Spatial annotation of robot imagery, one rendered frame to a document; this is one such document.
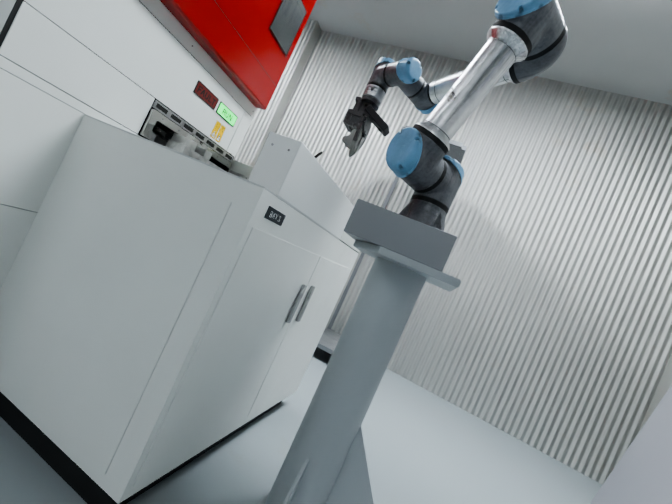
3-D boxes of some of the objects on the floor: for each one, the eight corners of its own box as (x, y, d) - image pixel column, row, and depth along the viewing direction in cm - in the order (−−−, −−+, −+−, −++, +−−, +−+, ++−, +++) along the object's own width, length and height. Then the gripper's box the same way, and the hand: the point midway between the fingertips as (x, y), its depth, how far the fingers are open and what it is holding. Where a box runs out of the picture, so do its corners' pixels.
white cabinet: (-49, 387, 89) (82, 114, 91) (195, 345, 180) (258, 209, 182) (104, 547, 68) (269, 190, 70) (292, 408, 160) (361, 255, 162)
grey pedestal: (408, 546, 106) (510, 313, 108) (395, 704, 64) (563, 319, 66) (279, 454, 122) (370, 252, 124) (200, 534, 80) (340, 226, 82)
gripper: (360, 105, 124) (337, 156, 123) (355, 90, 115) (330, 145, 115) (381, 111, 121) (357, 163, 121) (377, 96, 112) (351, 152, 112)
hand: (352, 153), depth 117 cm, fingers closed
